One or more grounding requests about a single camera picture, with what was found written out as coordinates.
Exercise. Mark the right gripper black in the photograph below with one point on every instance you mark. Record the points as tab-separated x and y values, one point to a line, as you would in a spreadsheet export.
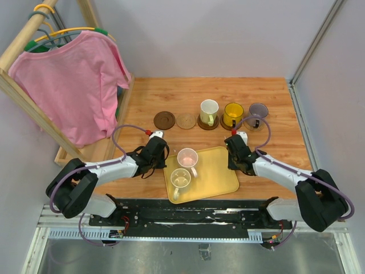
230	165

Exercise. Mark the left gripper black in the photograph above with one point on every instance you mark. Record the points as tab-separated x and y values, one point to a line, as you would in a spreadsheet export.
161	165

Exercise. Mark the yellow plastic tray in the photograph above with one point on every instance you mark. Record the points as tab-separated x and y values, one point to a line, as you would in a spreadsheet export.
214	177

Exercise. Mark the pink cup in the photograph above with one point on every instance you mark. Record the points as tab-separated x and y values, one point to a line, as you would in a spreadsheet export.
187	158

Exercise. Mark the woven rattan coaster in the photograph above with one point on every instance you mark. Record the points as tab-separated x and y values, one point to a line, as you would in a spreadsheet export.
186	121
254	124

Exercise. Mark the large brown wooden coaster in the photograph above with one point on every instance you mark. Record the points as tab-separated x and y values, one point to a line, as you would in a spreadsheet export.
164	120

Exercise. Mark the yellow translucent cup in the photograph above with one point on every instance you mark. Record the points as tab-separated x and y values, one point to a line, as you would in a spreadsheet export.
234	109

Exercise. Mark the purple translucent cup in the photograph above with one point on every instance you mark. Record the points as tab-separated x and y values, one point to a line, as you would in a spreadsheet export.
258	110

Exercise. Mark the white cup green handle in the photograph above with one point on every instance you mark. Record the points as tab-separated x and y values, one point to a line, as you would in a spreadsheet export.
208	111

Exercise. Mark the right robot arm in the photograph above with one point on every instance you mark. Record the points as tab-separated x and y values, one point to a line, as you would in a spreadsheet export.
318	202

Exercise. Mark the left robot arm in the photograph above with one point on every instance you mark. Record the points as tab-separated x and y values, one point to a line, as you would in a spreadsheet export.
72	191

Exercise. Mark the cream cup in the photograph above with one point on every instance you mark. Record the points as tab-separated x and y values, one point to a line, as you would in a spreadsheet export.
180	180

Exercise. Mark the pink t-shirt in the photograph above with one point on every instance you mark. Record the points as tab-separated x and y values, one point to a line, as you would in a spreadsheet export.
76	85

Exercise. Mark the grey hanger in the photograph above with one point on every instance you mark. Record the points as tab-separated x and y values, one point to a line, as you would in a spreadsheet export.
54	39

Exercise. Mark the green garment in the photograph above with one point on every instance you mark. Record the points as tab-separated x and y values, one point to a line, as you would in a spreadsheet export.
43	43

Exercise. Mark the yellow hanger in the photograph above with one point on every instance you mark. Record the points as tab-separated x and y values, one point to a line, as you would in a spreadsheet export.
87	9

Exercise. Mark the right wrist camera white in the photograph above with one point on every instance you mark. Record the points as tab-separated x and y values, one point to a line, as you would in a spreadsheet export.
242	134

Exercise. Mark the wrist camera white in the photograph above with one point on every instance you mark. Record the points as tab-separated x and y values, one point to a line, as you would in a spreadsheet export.
242	134
152	134

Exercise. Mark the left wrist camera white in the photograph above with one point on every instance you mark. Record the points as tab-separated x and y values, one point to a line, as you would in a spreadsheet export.
152	134

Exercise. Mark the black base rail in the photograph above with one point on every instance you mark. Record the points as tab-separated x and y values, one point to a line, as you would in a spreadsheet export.
200	219

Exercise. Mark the aluminium frame post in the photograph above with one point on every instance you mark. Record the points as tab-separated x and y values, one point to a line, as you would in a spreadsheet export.
326	24

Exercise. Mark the wooden clothes rack frame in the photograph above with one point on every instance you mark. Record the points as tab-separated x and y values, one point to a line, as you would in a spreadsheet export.
100	150

